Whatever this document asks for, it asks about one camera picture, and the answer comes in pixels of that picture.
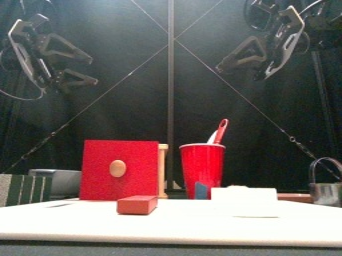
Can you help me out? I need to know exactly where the red box with knob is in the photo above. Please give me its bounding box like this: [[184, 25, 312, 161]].
[[78, 139, 160, 202]]

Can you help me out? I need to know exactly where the white utensil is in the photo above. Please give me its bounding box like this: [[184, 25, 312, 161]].
[[205, 129, 219, 145]]

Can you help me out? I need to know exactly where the red plastic cup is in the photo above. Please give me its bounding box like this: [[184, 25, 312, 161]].
[[177, 143, 227, 200]]

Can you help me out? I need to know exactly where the green white striped block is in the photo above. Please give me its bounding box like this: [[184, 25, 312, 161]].
[[0, 173, 53, 208]]

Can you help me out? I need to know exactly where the white foam block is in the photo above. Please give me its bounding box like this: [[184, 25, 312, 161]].
[[209, 185, 280, 219]]

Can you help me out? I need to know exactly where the flat dark thin strip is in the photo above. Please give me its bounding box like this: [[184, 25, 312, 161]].
[[45, 202, 72, 209]]

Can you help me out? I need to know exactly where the brown wooden piece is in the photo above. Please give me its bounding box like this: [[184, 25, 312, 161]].
[[276, 192, 312, 204]]

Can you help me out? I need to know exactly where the small blue piece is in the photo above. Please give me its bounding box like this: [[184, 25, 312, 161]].
[[193, 181, 209, 200]]

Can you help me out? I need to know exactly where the red rectangular block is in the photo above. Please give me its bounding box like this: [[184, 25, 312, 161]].
[[116, 195, 158, 216]]

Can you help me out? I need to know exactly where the white cutting board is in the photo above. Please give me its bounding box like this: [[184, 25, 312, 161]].
[[0, 197, 342, 250]]

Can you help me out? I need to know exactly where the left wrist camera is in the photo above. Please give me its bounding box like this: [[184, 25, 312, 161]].
[[26, 13, 50, 28]]

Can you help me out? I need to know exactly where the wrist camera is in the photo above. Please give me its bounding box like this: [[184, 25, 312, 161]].
[[26, 13, 50, 28], [243, 0, 280, 33]]

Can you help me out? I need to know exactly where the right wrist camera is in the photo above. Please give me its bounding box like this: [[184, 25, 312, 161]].
[[243, 0, 280, 33]]

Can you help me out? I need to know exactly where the vertical metal frame pole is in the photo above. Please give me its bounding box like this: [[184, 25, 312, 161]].
[[164, 0, 184, 193]]

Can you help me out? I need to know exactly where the black frame post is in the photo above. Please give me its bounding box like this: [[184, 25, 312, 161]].
[[309, 49, 337, 158]]

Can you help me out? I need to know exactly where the red utensil handle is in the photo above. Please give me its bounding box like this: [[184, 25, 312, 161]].
[[212, 118, 229, 145]]

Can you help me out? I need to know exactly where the wire turnbuckle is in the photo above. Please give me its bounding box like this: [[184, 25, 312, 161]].
[[287, 135, 317, 160]]

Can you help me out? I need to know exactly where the light wooden frame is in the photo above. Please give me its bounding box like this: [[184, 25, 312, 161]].
[[157, 143, 169, 200]]

